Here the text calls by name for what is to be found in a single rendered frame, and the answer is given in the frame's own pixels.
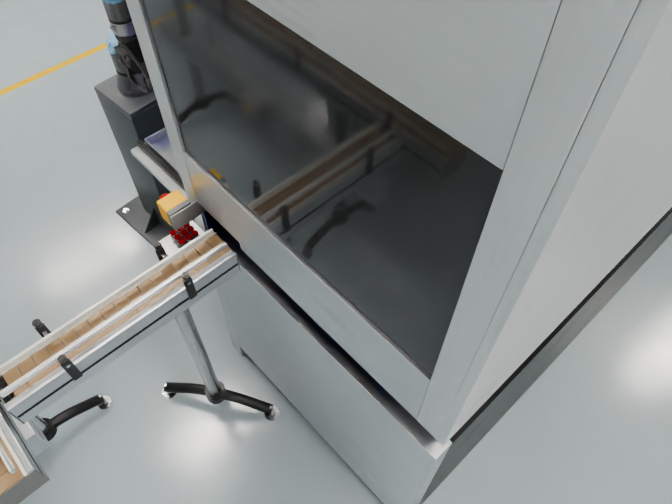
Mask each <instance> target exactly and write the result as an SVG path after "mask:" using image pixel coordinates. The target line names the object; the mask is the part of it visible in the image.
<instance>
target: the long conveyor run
mask: <svg viewBox="0 0 672 504"><path fill-rule="evenodd" d="M49 480H50V479H49V477H48V476H47V474H46V473H45V471H44V469H43V468H42V466H41V464H40V463H39V461H38V459H37V458H36V456H35V455H34V453H33V451H32V450H31V448H30V446H29V445H28V443H27V441H26V440H25V438H24V437H23V435H22V433H21V432H20V430H19V428H18V427H17V425H16V423H15V422H14V420H13V419H12V417H11V415H10V414H9V413H8V411H7V410H6V408H5V406H4V404H3V403H2V401H1V400H0V504H19V503H20V502H21V501H23V500H24V499H25V498H27V497H28V496H29V495H30V494H32V493H33V492H34V491H36V490H37V489H38V488H40V487H41V486H42V485H44V484H45V483H46V482H48V481H49Z"/></svg>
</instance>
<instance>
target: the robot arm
mask: <svg viewBox="0 0 672 504"><path fill-rule="evenodd" d="M102 3H103V6H104V9H105V11H106V14H107V17H108V20H109V22H110V25H111V26H109V28H110V29H112V32H111V33H110V34H109V35H108V37H107V39H106V44H107V47H108V52H109V53H110V56H111V58H112V61H113V64H114V66H115V69H116V72H117V78H116V80H117V81H116V84H117V88H118V91H119V92H120V93H121V94H122V95H124V96H126V97H141V96H144V95H147V94H149V93H150V92H151V91H153V86H152V83H151V80H150V77H149V73H148V70H147V67H146V64H145V61H144V57H143V54H142V51H141V48H140V45H139V41H138V38H137V35H136V32H135V29H134V25H133V22H132V19H131V16H130V13H129V9H128V6H127V3H126V0H102Z"/></svg>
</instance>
